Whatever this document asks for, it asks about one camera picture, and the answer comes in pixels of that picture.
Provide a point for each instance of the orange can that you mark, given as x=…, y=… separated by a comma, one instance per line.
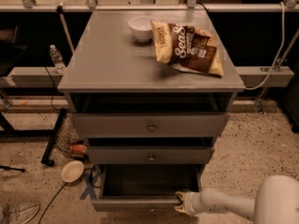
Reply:
x=78, y=149

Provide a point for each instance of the white ceramic bowl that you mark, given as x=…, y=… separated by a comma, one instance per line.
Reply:
x=140, y=28

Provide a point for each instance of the small cream plate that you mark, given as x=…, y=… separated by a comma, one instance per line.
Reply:
x=72, y=171

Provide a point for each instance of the grey sneaker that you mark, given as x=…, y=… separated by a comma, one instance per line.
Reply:
x=20, y=213

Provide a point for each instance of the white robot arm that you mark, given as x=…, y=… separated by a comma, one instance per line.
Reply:
x=276, y=202

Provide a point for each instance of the black rod on floor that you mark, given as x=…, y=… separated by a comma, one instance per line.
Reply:
x=12, y=168

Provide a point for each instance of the grey bottom drawer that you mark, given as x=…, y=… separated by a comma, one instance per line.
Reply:
x=147, y=187

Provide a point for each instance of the grey top drawer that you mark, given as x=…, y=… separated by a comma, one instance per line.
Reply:
x=149, y=125

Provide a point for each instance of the grey middle drawer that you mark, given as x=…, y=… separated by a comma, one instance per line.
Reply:
x=150, y=155

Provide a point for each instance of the black metal bar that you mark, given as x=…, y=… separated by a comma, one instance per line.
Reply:
x=46, y=156

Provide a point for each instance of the grey drawer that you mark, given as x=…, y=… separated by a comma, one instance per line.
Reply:
x=149, y=125
x=147, y=187
x=150, y=155

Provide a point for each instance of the grey drawer cabinet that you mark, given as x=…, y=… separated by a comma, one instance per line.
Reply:
x=111, y=73

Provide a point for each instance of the brown yellow chip bag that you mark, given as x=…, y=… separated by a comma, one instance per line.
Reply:
x=187, y=48

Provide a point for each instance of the wire mesh basket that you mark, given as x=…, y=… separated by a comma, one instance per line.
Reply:
x=66, y=137

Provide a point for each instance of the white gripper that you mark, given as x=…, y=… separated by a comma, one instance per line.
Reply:
x=195, y=202

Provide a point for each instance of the clear plastic water bottle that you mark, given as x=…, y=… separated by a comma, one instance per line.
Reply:
x=57, y=59

